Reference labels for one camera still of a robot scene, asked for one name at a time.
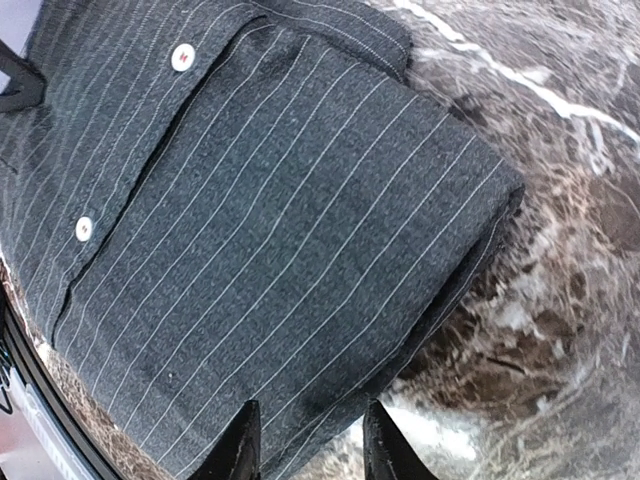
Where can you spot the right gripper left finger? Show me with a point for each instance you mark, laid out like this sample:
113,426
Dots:
236,455

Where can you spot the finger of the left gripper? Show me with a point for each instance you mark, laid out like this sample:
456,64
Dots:
27,86

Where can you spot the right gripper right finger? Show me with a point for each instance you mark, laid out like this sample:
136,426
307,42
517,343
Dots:
387,455

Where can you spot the black pinstriped long sleeve shirt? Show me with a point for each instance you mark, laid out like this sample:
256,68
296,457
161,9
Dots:
220,201

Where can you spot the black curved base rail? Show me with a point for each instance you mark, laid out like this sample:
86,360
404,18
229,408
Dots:
41,438

